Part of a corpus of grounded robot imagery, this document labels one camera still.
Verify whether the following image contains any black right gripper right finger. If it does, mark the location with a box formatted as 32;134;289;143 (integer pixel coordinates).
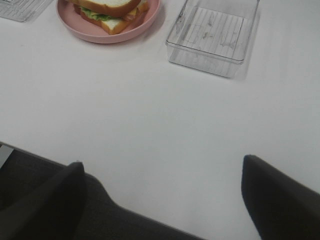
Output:
241;155;320;240

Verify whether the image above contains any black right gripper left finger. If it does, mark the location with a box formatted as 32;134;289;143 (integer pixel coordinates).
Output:
0;162;87;240

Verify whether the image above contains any bread slice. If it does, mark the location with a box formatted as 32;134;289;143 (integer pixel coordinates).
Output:
73;0;149;35
68;0;141;17

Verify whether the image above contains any green lettuce leaf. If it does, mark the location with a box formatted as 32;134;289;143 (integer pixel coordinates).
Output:
79;6;116;21

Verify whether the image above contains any yellow cheese slice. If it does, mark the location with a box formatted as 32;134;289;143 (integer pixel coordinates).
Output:
108;7;138;19

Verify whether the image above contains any pink round plate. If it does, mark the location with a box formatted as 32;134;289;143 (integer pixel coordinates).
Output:
56;0;161;44

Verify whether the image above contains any clear right plastic tray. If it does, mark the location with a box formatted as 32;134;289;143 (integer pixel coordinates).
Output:
165;0;260;79

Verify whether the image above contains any clear plastic tray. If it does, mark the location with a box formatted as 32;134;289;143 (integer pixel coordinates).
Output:
0;0;52;23
165;0;260;79

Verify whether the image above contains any clear left plastic tray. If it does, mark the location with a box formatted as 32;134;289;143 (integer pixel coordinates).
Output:
0;0;52;23

